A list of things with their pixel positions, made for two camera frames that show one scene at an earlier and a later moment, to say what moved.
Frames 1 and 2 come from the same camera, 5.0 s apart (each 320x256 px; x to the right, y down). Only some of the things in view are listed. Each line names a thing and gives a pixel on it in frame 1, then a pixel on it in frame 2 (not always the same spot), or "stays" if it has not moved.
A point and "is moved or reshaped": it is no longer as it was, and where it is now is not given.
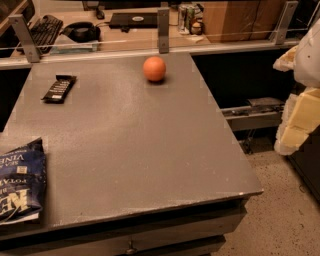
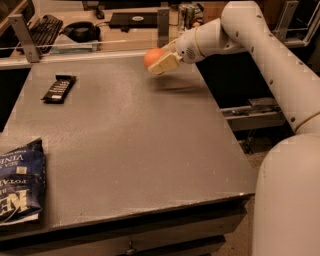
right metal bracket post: (279, 33) stays
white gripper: (309, 58) → (186, 47)
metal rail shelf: (262, 113) stays
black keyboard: (44, 32) stays
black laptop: (136, 20) stays
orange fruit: (154, 68) is moved or reshaped
